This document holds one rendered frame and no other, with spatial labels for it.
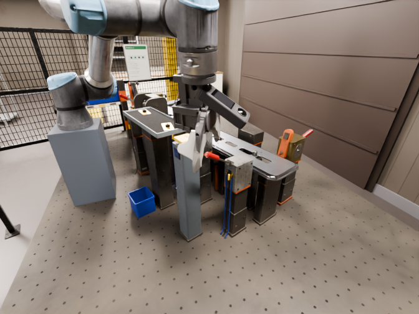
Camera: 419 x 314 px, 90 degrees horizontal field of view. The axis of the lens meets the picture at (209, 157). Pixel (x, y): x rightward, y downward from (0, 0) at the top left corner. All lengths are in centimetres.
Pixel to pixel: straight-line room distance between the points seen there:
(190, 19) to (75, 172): 95
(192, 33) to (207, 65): 6
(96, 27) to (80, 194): 95
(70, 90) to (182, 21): 78
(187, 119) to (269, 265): 66
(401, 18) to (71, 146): 270
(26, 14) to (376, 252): 925
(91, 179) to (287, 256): 97
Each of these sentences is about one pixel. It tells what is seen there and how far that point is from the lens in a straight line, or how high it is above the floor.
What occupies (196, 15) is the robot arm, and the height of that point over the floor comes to 148.
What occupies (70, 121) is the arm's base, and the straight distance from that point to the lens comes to 113.
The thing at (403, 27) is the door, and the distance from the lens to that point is 270.
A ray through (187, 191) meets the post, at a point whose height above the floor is 96.
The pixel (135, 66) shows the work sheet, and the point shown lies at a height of 127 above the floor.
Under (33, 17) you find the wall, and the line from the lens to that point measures 913.
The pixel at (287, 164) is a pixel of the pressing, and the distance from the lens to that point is 93.
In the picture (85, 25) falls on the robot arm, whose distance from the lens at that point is 44.
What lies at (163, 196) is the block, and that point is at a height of 78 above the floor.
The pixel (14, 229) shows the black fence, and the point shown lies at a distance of 257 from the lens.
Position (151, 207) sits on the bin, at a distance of 110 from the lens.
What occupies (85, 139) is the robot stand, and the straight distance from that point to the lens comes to 112.
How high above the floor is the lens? 144
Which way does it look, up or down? 28 degrees down
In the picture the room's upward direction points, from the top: straight up
